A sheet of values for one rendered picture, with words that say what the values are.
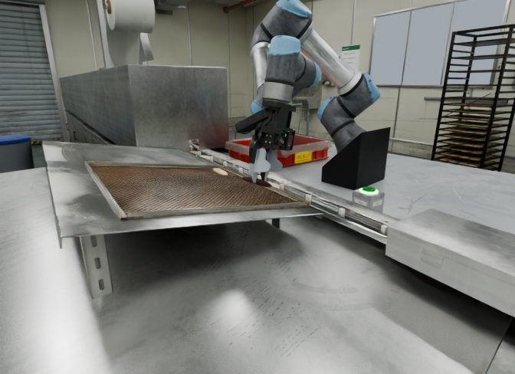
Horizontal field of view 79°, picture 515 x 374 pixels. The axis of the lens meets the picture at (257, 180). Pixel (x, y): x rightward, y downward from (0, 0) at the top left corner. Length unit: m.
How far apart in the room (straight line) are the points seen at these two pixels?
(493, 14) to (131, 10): 4.51
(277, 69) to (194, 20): 8.04
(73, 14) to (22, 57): 1.29
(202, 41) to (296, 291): 8.37
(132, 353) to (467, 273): 0.59
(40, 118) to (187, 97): 6.32
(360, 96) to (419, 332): 0.92
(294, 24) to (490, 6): 4.50
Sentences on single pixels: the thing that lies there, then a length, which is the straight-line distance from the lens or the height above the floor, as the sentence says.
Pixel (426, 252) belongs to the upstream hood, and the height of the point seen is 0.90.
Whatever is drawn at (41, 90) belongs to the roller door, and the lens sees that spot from 7.88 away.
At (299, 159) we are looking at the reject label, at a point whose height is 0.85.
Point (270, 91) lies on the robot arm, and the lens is 0.79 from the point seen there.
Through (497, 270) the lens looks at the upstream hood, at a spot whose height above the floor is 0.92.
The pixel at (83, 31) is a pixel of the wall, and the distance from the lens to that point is 8.05.
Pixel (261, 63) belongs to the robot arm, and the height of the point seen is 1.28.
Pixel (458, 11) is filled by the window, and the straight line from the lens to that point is 5.70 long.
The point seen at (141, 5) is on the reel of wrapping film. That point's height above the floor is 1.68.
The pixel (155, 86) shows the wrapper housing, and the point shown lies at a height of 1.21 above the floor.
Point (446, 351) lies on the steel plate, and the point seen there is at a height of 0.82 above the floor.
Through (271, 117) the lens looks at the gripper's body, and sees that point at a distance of 0.81.
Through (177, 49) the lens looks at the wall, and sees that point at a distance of 8.52.
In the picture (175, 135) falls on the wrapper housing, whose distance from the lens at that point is 1.73.
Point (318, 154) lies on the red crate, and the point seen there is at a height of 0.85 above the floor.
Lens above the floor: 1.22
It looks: 17 degrees down
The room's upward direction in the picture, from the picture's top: straight up
